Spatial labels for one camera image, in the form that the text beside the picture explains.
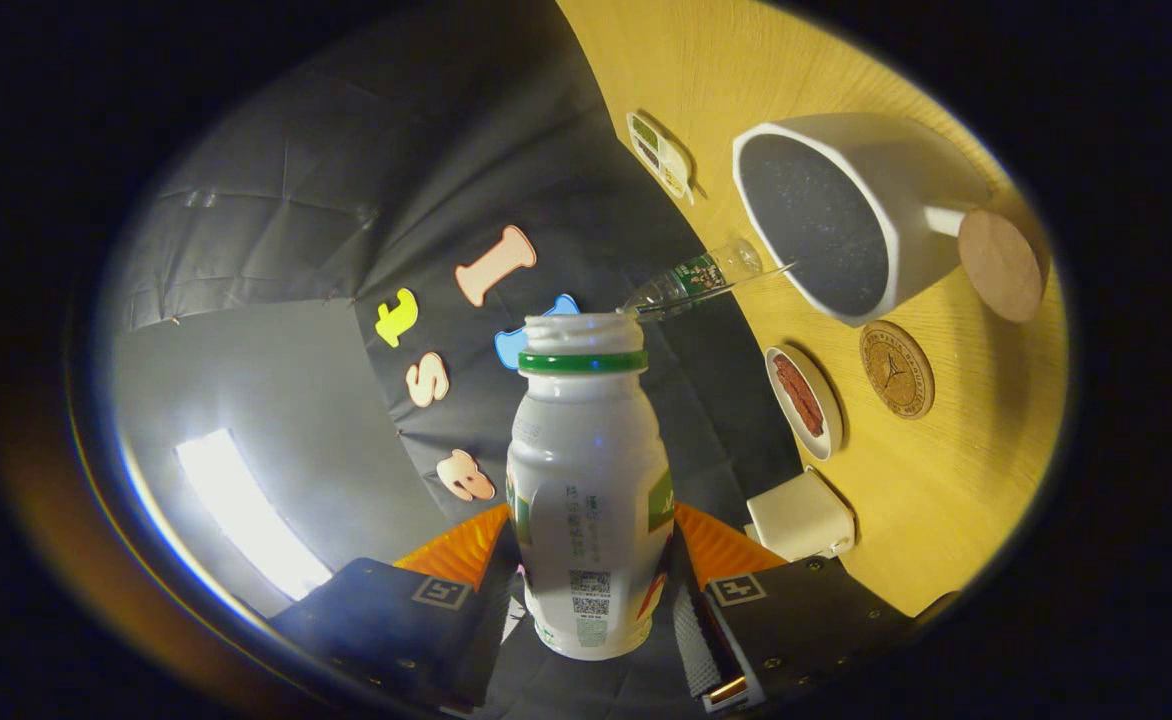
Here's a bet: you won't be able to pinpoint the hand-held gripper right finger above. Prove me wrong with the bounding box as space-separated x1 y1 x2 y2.
668 503 957 713

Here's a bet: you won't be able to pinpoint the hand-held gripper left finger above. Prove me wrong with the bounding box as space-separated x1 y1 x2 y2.
266 503 527 716

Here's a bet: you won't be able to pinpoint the white juice bottle green label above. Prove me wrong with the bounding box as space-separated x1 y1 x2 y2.
506 313 675 662

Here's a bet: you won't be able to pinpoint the round cork coaster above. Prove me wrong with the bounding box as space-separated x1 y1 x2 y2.
859 320 936 420

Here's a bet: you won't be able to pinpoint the white cup wooden handle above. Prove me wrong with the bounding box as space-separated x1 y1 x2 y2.
732 112 1047 329

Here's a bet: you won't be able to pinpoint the clear plastic water bottle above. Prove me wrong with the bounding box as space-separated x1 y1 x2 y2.
622 237 765 321

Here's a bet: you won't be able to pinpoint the cream toaster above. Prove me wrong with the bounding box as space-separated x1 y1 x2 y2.
745 466 857 563

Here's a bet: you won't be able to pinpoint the beige round plate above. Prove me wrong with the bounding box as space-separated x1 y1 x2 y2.
765 345 844 462

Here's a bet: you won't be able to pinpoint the red sausage slices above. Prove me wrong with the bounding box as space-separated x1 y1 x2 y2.
774 354 826 438

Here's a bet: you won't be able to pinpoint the wooden table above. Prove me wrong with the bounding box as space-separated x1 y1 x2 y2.
556 0 1069 618

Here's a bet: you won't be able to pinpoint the white divided bean tray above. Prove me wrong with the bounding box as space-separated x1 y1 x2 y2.
627 111 695 204

